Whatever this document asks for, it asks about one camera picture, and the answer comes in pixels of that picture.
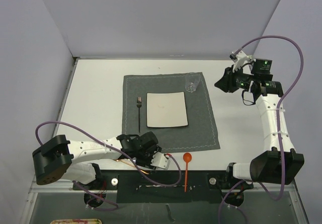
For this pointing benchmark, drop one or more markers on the gold fork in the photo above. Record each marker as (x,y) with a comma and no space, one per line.
(129,163)

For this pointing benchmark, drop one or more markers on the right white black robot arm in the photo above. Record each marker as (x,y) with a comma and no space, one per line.
(279,163)

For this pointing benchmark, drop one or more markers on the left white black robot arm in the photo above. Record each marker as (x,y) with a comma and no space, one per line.
(60,158)

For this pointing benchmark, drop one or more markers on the floral tray edge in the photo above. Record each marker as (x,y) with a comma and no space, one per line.
(77,221)

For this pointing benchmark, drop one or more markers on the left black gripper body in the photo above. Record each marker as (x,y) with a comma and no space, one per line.
(145,157)

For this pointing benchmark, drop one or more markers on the orange plastic spoon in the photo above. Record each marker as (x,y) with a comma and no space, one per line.
(187,157)

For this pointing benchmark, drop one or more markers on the dark handled silver fork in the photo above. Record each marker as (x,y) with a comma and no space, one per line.
(139,105)

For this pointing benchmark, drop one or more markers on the clear plastic cup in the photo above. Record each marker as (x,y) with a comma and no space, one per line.
(192,81)

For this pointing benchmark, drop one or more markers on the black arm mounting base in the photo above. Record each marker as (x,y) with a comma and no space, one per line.
(169,186)

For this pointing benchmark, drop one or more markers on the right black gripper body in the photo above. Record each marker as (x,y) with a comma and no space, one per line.
(242,80)

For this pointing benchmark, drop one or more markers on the white square plate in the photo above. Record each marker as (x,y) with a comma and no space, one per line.
(166,110)

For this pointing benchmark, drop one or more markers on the dark grey cloth placemat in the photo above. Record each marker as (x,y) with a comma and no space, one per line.
(201,134)

